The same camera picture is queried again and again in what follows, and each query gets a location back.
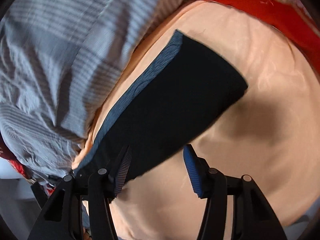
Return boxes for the black pants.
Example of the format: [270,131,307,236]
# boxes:
[75,31,248,180]

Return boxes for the peach bed blanket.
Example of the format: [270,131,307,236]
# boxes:
[87,1,319,239]

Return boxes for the grey striped duvet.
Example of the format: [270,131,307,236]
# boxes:
[1,0,183,184]

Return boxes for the red embroidered cushion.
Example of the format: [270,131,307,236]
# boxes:
[205,0,319,71]

